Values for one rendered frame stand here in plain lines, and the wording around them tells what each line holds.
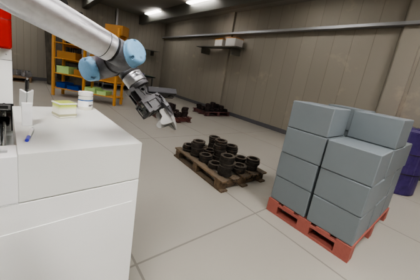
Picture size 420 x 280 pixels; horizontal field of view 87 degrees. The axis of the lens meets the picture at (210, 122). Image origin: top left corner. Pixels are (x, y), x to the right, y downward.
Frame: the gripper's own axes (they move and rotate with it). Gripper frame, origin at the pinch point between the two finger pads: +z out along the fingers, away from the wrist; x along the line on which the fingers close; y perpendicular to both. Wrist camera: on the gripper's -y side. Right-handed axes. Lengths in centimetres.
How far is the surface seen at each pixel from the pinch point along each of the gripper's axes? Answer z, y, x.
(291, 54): 11, -557, -197
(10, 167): -16.0, 44.9, -5.9
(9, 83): -61, 27, -48
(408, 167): 236, -294, -38
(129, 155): -1.1, 16.8, -9.9
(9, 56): -69, 22, -41
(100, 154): -6.6, 24.9, -7.9
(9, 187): -12, 48, -9
